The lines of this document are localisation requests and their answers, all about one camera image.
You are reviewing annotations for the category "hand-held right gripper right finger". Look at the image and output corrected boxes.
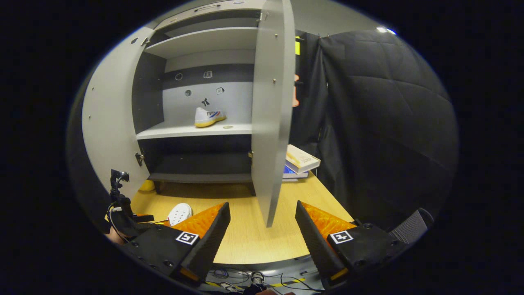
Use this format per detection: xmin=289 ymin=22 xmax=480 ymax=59
xmin=295 ymin=200 xmax=411 ymax=287

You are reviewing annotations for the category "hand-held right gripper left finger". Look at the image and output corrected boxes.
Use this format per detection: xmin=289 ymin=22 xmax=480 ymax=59
xmin=122 ymin=202 xmax=231 ymax=283

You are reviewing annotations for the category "white striped canvas shoe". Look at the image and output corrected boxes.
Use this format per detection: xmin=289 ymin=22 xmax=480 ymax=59
xmin=167 ymin=203 xmax=193 ymax=227
xmin=194 ymin=107 xmax=227 ymax=127

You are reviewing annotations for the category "grey shoe cabinet door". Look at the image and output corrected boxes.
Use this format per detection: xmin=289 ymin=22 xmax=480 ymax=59
xmin=251 ymin=0 xmax=296 ymax=228
xmin=82 ymin=27 xmax=156 ymax=198

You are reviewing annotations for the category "grey shoe cabinet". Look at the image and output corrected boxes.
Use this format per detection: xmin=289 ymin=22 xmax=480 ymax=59
xmin=132 ymin=0 xmax=264 ymax=196

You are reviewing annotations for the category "grey cabinet drawer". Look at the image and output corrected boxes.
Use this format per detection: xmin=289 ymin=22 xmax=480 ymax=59
xmin=155 ymin=0 xmax=267 ymax=32

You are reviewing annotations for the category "blue book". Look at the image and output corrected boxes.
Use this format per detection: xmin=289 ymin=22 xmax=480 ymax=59
xmin=282 ymin=164 xmax=310 ymax=181

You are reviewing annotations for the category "cream book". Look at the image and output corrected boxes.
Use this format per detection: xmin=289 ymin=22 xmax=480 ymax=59
xmin=285 ymin=144 xmax=321 ymax=174

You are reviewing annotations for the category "black backdrop cloth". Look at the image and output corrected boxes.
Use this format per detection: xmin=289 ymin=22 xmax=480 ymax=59
xmin=291 ymin=30 xmax=459 ymax=231

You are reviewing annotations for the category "black cable bundle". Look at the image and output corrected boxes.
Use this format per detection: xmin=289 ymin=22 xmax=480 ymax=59
xmin=205 ymin=268 xmax=324 ymax=294

